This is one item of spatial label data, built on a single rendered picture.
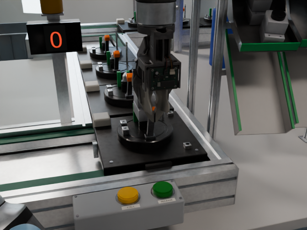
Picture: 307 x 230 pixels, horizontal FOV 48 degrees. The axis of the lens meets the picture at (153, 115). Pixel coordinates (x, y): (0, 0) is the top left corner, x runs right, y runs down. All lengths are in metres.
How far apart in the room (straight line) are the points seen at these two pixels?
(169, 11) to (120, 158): 0.34
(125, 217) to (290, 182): 0.46
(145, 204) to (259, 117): 0.38
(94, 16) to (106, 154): 3.51
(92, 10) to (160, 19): 3.62
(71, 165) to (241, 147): 0.50
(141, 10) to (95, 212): 0.37
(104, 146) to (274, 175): 0.45
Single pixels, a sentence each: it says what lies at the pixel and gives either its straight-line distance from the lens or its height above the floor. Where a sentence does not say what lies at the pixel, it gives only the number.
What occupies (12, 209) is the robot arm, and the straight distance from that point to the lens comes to 0.47.
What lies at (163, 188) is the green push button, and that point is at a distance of 0.70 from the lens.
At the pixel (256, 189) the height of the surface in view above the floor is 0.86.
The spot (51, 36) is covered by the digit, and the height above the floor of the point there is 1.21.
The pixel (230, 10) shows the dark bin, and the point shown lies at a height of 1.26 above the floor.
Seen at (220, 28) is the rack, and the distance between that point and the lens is 0.88.
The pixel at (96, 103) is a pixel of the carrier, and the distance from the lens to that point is 1.07.
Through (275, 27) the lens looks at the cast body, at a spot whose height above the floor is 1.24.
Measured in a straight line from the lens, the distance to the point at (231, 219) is 0.81.
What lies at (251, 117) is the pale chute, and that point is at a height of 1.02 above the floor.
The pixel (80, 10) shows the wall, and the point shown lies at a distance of 4.31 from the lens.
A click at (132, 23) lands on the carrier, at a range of 2.12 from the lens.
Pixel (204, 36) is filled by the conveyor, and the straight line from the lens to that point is 2.14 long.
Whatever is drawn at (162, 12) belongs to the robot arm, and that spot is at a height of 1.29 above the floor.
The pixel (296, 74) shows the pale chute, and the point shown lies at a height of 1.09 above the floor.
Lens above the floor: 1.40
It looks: 26 degrees down
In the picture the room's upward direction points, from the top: straight up
